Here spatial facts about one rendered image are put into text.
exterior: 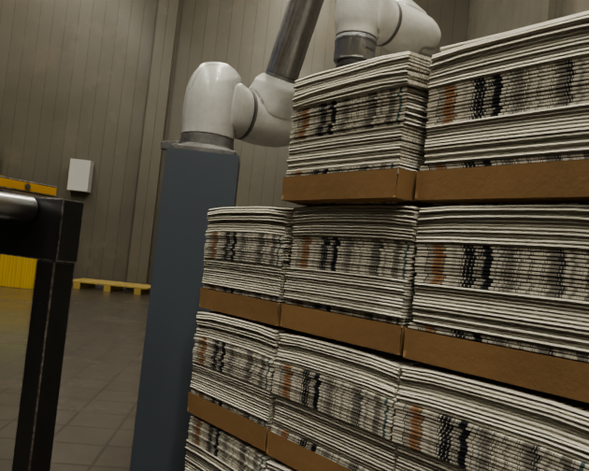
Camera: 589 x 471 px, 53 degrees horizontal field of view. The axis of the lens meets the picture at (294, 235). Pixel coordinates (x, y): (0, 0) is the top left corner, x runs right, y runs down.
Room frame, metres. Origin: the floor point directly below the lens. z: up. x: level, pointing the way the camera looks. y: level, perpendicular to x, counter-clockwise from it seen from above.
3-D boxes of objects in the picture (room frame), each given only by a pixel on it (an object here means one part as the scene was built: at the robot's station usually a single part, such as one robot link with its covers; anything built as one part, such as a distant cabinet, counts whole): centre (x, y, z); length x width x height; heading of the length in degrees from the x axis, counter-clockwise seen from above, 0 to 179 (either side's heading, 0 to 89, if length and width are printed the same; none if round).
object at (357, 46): (1.26, -0.09, 1.19); 0.09 x 0.09 x 0.06
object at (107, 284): (8.80, 2.59, 0.05); 1.17 x 0.81 x 0.11; 95
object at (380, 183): (1.02, -0.12, 0.86); 0.29 x 0.16 x 0.04; 37
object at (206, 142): (1.70, 0.30, 1.03); 0.22 x 0.18 x 0.06; 95
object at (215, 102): (1.71, 0.27, 1.17); 0.18 x 0.16 x 0.22; 126
